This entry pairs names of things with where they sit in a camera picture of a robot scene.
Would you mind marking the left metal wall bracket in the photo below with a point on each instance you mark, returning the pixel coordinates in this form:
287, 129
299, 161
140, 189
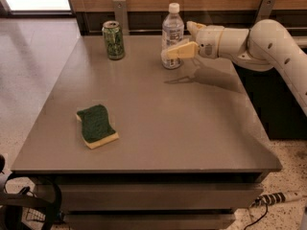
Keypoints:
121, 15

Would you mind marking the grey table drawer upper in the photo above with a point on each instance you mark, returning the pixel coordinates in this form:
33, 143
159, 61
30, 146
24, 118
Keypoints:
138, 197

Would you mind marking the green soda can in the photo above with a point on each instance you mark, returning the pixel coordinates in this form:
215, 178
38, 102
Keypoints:
114, 41

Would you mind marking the metal wall bracket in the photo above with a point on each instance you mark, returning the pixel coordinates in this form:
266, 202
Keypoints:
121, 15
264, 10

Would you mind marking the white power strip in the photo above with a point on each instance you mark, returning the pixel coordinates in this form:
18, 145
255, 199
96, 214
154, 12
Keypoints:
276, 198

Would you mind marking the right metal wall bracket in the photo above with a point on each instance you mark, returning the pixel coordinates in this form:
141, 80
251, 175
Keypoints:
264, 10

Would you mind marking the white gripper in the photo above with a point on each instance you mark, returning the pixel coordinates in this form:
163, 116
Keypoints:
208, 42

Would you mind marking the grey table drawer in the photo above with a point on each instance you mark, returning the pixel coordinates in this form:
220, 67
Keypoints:
138, 197
150, 222

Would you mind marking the black chair base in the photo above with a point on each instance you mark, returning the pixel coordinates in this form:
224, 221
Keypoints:
12, 205

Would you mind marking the clear plastic water bottle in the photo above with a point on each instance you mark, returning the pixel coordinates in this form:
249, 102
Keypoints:
172, 27

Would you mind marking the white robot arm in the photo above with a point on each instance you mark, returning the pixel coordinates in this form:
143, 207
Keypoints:
265, 46

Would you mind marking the grey table drawer lower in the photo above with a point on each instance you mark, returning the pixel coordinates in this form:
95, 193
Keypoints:
150, 222

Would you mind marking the green and yellow sponge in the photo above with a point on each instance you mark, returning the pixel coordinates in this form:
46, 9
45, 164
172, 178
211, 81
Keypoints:
96, 128

